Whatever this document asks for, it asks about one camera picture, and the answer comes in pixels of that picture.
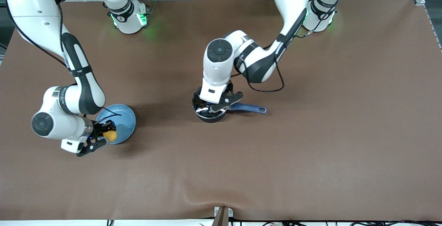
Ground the glass lid blue knob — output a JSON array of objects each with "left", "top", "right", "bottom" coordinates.
[{"left": 192, "top": 87, "right": 229, "bottom": 120}]

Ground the blue round plate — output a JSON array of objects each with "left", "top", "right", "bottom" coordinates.
[{"left": 96, "top": 104, "right": 137, "bottom": 145}]

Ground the black right camera mount bar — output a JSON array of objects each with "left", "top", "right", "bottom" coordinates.
[{"left": 77, "top": 138, "right": 108, "bottom": 158}]

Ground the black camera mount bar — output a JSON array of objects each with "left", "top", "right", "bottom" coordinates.
[
  {"left": 77, "top": 138, "right": 108, "bottom": 158},
  {"left": 210, "top": 91, "right": 243, "bottom": 113}
]

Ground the black left camera mount bar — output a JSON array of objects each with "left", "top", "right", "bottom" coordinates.
[{"left": 210, "top": 91, "right": 243, "bottom": 113}]

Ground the black pot blue handle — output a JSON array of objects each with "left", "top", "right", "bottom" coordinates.
[{"left": 192, "top": 87, "right": 267, "bottom": 123}]

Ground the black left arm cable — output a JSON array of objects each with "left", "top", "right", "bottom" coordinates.
[{"left": 235, "top": 9, "right": 313, "bottom": 93}]

